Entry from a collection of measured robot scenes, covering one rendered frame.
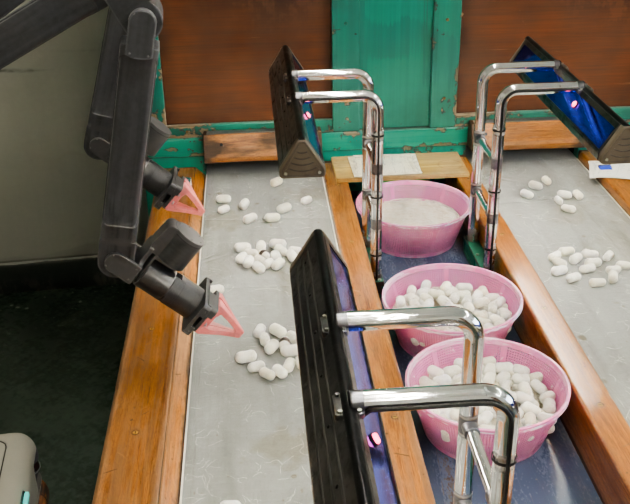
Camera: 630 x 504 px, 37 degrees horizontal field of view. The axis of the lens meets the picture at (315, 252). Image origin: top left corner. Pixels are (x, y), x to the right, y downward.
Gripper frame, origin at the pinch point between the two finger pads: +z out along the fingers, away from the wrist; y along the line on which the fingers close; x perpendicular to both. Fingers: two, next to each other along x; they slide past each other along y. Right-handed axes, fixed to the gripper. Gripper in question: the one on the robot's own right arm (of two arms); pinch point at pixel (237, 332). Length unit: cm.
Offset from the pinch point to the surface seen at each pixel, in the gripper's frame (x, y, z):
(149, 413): 13.2, -14.7, -7.3
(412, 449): -12.7, -27.3, 22.7
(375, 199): -24.9, 34.1, 15.5
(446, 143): -35, 90, 41
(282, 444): 1.6, -21.2, 9.9
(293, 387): -0.1, -6.3, 11.7
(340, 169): -15, 81, 21
